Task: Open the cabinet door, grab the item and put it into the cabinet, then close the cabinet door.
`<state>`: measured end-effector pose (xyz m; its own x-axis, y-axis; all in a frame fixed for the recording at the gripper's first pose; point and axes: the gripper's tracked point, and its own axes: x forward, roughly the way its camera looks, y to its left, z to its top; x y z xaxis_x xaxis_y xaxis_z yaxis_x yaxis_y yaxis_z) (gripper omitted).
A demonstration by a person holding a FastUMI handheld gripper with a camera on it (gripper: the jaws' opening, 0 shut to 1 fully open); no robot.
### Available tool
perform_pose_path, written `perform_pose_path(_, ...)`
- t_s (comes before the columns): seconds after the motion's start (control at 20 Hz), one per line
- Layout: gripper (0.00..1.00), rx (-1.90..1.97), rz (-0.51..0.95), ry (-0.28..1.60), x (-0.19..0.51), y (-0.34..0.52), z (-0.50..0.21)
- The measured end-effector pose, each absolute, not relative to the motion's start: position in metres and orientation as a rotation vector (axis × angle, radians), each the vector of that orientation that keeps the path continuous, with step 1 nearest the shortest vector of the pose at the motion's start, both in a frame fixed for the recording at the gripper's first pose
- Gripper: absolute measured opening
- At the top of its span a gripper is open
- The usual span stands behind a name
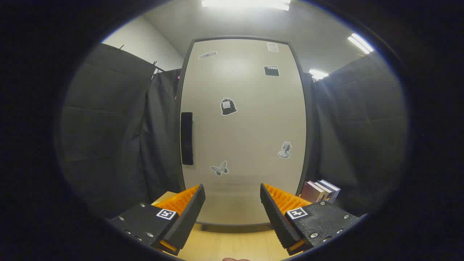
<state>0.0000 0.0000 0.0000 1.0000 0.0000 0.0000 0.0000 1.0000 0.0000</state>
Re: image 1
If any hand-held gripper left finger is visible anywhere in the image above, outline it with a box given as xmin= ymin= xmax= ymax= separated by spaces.
xmin=108 ymin=184 xmax=206 ymax=256

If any white and blue book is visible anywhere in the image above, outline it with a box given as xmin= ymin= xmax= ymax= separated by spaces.
xmin=318 ymin=179 xmax=341 ymax=203

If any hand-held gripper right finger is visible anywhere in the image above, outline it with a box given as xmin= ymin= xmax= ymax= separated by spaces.
xmin=260 ymin=183 xmax=368 ymax=256

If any dark grey cabinet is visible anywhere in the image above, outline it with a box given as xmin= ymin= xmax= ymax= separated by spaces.
xmin=177 ymin=35 xmax=316 ymax=231

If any black door handle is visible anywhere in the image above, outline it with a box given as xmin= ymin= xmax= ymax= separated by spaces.
xmin=181 ymin=112 xmax=194 ymax=166

